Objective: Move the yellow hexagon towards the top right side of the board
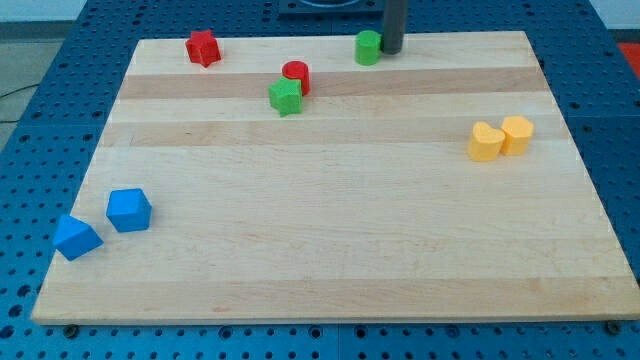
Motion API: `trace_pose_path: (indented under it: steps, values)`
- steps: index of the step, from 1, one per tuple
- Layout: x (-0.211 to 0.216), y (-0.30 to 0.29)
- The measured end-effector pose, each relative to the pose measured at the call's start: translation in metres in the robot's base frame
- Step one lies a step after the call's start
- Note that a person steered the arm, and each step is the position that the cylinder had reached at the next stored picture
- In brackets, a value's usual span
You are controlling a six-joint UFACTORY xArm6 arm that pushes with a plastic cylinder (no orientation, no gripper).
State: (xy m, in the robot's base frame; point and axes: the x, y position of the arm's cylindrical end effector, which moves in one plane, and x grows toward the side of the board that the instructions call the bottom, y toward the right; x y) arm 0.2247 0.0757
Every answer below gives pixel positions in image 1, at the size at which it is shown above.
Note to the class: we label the green star block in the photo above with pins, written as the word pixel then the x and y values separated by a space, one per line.
pixel 285 95

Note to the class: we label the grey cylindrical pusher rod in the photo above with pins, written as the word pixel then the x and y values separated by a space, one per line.
pixel 395 16

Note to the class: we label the green cylinder block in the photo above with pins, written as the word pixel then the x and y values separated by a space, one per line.
pixel 367 47

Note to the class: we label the yellow heart block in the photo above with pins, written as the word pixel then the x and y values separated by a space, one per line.
pixel 485 142

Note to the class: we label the wooden board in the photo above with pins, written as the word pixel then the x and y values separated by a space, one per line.
pixel 364 207

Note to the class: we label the red star block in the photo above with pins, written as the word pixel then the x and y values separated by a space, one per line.
pixel 202 48

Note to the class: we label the blue triangle block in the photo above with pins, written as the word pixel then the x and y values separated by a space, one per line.
pixel 74 238

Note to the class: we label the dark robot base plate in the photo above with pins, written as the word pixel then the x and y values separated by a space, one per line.
pixel 329 7

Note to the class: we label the yellow hexagon block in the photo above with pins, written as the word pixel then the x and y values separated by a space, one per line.
pixel 518 131

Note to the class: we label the blue cube block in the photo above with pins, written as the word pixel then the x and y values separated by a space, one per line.
pixel 129 210

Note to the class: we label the red cylinder block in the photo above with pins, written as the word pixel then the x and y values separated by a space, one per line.
pixel 298 70

